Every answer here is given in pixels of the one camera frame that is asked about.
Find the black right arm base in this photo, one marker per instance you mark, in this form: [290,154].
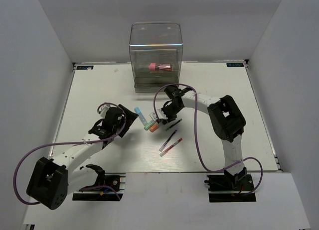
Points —
[220,190]

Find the pink red stationery pack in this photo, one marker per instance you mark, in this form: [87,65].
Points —
[159,67]

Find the right blue table label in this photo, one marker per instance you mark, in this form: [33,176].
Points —
[234,64]

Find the blue capped highlighter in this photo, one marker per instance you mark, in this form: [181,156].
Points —
[141,116]

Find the left blue table label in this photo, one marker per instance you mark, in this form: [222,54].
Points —
[86,67]

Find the green capped highlighter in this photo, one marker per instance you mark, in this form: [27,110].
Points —
[149,125]

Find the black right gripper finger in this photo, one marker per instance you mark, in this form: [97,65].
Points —
[159,121]
[171,121]

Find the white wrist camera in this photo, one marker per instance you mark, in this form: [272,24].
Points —
[102,109]
[158,114]

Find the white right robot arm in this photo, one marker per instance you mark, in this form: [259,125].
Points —
[226,119]

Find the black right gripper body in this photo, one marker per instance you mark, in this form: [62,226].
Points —
[172,108]

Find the purple gel pen refill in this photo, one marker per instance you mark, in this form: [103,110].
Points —
[167,141]

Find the green gel pen refill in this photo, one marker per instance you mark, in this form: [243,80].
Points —
[174,124]

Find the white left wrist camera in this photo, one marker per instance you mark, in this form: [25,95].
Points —
[102,109]

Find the orange capped highlighter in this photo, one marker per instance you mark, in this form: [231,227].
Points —
[154,127]

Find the red gel pen refill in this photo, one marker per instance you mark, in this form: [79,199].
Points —
[170,147]

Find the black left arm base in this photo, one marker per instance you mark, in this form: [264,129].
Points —
[109,189]

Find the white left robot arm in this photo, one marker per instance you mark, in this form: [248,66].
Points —
[53,179]

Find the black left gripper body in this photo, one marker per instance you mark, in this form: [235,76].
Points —
[119,128]

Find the clear acrylic drawer organizer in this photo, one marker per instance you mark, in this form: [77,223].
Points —
[155,42]

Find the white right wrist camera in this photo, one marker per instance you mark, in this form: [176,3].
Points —
[158,114]

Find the blue table label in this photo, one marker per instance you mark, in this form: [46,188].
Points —
[86,67]
[234,64]

